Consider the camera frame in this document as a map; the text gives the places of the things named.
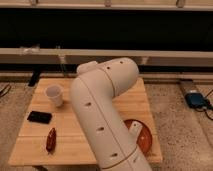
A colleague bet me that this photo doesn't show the dark red chili pepper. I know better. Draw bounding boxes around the dark red chili pepper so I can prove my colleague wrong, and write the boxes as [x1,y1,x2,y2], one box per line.
[46,128,56,153]

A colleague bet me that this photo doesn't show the black smartphone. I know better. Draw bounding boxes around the black smartphone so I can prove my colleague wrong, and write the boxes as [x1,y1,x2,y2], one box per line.
[27,111,52,124]

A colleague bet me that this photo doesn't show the long beige shelf rail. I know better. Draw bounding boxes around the long beige shelf rail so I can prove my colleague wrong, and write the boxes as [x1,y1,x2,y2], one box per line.
[0,47,213,67]

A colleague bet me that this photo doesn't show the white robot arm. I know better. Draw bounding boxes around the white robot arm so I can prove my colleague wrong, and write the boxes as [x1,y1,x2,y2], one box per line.
[70,58,152,171]

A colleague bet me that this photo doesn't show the wooden table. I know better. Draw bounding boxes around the wooden table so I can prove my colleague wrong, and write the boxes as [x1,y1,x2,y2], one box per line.
[8,78,163,166]

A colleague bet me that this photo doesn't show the black cable on floor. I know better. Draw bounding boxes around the black cable on floor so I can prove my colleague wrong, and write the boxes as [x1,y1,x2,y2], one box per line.
[199,87,213,122]

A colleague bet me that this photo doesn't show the orange-red plate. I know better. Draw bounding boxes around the orange-red plate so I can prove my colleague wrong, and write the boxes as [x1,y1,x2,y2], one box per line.
[124,119,152,155]

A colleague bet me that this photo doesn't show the blue box on floor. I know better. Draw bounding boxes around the blue box on floor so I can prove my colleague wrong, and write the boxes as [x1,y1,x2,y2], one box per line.
[185,93,206,108]

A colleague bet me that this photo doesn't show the translucent plastic cup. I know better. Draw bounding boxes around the translucent plastic cup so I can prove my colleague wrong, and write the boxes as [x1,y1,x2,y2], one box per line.
[45,84,63,107]

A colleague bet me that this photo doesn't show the black cable at left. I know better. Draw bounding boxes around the black cable at left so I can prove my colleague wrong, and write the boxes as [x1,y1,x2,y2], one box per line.
[0,83,12,99]

